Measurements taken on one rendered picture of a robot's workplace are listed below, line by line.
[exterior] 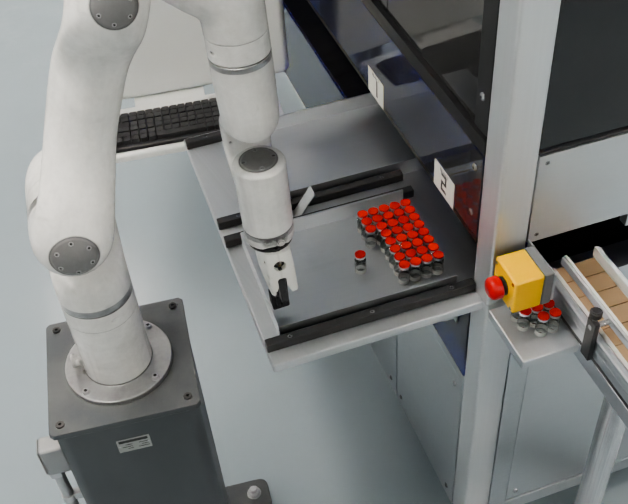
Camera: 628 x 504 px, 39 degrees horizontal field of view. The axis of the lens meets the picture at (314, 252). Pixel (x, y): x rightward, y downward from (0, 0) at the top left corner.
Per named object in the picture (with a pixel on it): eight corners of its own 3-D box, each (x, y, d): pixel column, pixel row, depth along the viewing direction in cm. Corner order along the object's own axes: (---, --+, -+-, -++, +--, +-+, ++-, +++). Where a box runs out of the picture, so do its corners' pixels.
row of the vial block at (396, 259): (376, 222, 179) (376, 205, 176) (411, 283, 167) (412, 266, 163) (366, 225, 179) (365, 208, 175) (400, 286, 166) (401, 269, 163)
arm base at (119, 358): (68, 416, 152) (38, 347, 139) (64, 334, 166) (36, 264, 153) (178, 391, 155) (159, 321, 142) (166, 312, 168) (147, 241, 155)
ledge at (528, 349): (556, 295, 165) (557, 288, 164) (593, 346, 156) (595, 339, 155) (487, 316, 163) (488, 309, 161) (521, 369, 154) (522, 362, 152)
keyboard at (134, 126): (267, 93, 227) (266, 85, 226) (277, 125, 217) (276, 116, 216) (109, 120, 223) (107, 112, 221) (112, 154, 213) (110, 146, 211)
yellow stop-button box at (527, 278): (529, 274, 156) (534, 244, 151) (550, 302, 151) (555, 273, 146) (490, 286, 155) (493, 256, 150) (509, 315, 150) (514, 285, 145)
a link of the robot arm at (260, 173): (236, 208, 150) (248, 244, 144) (225, 145, 141) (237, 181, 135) (284, 196, 152) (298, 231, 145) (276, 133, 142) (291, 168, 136)
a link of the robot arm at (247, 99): (192, 17, 132) (225, 175, 153) (214, 74, 121) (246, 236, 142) (251, 4, 133) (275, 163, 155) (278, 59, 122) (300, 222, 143)
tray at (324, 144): (388, 100, 209) (388, 88, 207) (434, 165, 191) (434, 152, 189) (248, 136, 202) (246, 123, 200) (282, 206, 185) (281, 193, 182)
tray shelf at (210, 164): (380, 96, 214) (379, 89, 212) (521, 296, 165) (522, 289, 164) (184, 145, 205) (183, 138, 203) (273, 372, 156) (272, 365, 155)
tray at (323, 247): (402, 202, 183) (402, 189, 181) (456, 288, 165) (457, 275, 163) (242, 245, 177) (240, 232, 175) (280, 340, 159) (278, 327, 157)
